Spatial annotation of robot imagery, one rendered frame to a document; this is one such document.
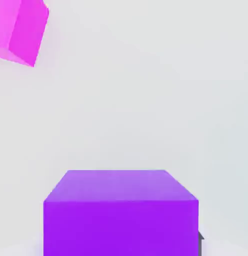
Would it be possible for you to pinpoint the small magenta cube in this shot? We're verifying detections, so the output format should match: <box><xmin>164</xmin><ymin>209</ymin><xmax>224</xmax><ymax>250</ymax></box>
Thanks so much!
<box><xmin>0</xmin><ymin>0</ymin><xmax>50</xmax><ymax>68</ymax></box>

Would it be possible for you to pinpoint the small purple cube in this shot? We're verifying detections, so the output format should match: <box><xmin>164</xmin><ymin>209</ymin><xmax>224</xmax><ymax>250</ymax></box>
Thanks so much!
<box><xmin>43</xmin><ymin>169</ymin><xmax>199</xmax><ymax>256</ymax></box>

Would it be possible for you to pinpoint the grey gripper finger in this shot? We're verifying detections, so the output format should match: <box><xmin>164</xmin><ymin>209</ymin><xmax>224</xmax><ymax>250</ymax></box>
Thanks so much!
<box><xmin>198</xmin><ymin>231</ymin><xmax>205</xmax><ymax>256</ymax></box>

